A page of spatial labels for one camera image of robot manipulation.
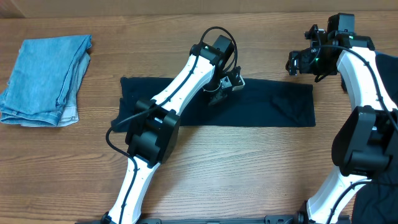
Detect dark navy t-shirt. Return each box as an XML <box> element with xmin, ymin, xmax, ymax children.
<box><xmin>111</xmin><ymin>77</ymin><xmax>316</xmax><ymax>133</ymax></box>

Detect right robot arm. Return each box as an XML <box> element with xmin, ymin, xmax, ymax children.
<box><xmin>285</xmin><ymin>13</ymin><xmax>397</xmax><ymax>223</ymax></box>

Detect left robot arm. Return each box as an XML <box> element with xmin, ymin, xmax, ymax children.
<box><xmin>100</xmin><ymin>35</ymin><xmax>245</xmax><ymax>223</ymax></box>

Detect folded light blue jeans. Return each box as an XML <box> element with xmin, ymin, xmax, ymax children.
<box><xmin>1</xmin><ymin>35</ymin><xmax>92</xmax><ymax>127</ymax></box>

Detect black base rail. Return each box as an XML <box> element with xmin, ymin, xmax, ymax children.
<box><xmin>74</xmin><ymin>214</ymin><xmax>352</xmax><ymax>224</ymax></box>

